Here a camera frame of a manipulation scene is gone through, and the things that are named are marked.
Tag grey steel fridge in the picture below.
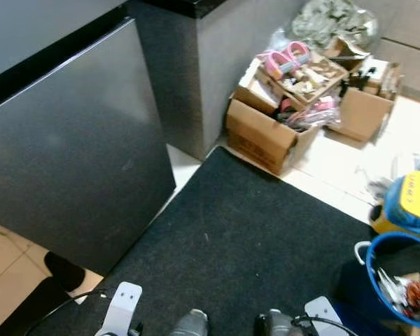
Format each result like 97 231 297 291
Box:
0 0 135 113

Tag yellow bin with blue liner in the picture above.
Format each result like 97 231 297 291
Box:
369 171 420 242

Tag clear plastic bag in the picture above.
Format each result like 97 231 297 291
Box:
356 150 420 204

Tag small brown cardboard box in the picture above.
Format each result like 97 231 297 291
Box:
327 59 405 143

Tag black tool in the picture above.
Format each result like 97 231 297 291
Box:
338 69 375 97

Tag blue plastic bucket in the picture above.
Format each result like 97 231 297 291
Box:
353 231 420 330

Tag crumpled snack wrappers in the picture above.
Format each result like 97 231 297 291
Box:
377 266 420 321

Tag beige kitchen drawer cabinet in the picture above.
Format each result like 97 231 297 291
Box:
357 0 420 99

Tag pink plastic package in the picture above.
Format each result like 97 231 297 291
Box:
279 97 342 132

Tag open cardboard tray box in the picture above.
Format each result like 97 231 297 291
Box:
237 48 351 116

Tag crumpled grey-green plastic bag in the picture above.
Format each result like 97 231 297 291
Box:
292 0 380 51

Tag pink slipper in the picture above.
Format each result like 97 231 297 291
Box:
258 49 289 79
283 41 313 71

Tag silver robot right leg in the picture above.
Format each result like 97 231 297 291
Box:
254 309 305 336

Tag silver robot leg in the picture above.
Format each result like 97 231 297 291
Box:
254 309 305 336
168 309 211 336

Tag grey counter cabinet black top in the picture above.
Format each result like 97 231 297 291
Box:
125 0 310 160

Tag silver robot left leg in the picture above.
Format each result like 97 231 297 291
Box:
168 309 211 336

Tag black slipper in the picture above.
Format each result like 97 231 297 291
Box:
44 251 87 293

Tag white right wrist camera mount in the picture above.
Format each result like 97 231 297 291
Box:
304 295 352 336

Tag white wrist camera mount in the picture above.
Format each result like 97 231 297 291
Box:
97 281 144 336
304 295 352 336

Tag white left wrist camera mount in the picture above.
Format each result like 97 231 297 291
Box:
97 281 144 336

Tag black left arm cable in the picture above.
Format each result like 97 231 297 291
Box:
22 289 107 336

